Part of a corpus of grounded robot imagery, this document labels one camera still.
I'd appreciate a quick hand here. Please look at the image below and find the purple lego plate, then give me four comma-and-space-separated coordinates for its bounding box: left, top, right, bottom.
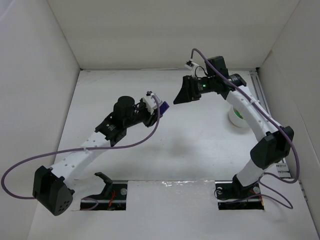
159, 101, 170, 117

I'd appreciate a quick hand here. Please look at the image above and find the dark green curved lego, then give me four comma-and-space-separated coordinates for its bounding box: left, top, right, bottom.
235, 112, 244, 119

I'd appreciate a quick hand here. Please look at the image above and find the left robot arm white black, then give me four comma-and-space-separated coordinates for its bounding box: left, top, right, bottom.
32, 92, 169, 216

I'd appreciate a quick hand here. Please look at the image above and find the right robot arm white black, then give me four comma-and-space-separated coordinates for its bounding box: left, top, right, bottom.
173, 56, 296, 200

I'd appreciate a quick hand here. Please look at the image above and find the white round divided container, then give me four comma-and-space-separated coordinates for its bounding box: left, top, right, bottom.
228, 106, 249, 128

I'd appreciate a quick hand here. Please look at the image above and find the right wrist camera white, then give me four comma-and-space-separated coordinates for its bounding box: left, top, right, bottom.
185, 60, 200, 77

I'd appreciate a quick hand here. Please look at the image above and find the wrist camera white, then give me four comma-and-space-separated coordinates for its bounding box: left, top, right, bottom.
142, 91, 163, 115
185, 60, 200, 77

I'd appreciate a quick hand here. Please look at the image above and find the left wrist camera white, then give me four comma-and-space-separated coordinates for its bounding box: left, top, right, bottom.
142, 91, 163, 115

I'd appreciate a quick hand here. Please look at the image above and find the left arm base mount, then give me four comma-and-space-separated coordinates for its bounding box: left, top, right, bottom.
80, 180, 128, 211

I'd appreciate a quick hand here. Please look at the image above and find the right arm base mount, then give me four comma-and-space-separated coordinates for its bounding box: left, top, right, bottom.
213, 181, 265, 211

